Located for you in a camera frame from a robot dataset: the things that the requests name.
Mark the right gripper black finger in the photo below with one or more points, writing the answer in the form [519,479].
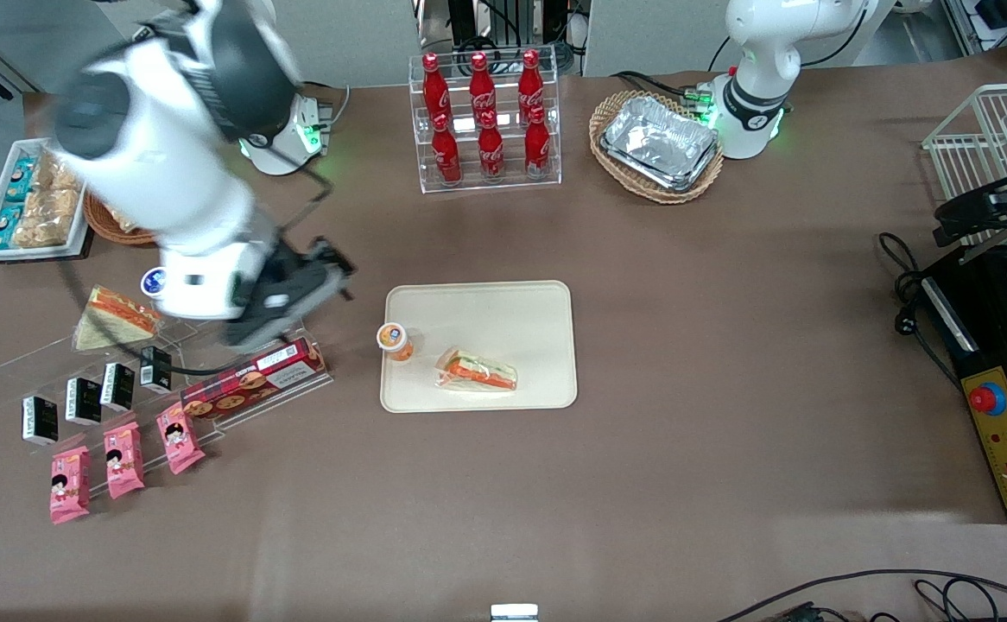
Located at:
[339,288]
[333,255]

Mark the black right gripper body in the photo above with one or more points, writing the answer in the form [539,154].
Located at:
[289,282]

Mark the triangle sandwich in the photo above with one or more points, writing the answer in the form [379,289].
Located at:
[478,371]
[115,318]

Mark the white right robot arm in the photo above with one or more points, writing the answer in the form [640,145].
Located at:
[167,173]

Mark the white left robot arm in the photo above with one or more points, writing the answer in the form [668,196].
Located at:
[763,52]

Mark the cream plastic tray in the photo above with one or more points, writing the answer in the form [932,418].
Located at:
[503,320]

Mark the white rectangular snack tray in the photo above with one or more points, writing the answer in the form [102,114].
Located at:
[37,252]

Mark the grey metal lever bar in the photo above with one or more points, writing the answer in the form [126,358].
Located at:
[983,246]

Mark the orange gum jar white lid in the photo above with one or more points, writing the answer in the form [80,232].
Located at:
[394,339]

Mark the red tartan shortbread box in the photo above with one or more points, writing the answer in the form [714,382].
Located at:
[253,380]

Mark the clear acrylic stepped gum stand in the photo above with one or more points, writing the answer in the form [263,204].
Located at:
[296,396]

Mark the black sealing machine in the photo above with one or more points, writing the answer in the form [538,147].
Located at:
[987,345]

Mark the blue gum jar white lid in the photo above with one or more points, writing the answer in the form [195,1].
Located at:
[155,282]

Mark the red cola bottle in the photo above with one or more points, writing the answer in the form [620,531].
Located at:
[482,84]
[491,149]
[446,154]
[530,80]
[537,145]
[435,86]

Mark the small black snack box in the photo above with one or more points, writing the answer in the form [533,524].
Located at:
[117,387]
[40,421]
[83,401]
[155,366]

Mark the pink snack packet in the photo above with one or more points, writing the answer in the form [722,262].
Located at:
[69,485]
[180,438]
[123,460]

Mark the brown wicker snack basket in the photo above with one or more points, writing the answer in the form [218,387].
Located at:
[102,226]

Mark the clear acrylic bottle rack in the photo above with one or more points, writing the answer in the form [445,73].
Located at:
[555,130]

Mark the clear bag of rice crackers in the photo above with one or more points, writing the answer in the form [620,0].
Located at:
[56,173]
[41,220]

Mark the wicker basket for foil containers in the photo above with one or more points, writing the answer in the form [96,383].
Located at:
[685,195]

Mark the dark equipment rack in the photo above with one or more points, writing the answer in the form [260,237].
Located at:
[503,26]

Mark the blue snack packet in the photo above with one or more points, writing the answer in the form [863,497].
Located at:
[22,179]
[8,226]

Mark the clear acrylic stepped snack stand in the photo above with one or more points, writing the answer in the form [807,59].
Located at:
[11,380]

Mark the stack of foil containers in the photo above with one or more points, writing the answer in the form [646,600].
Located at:
[659,142]

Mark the metal frame equipment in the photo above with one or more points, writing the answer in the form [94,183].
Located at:
[1000,22]

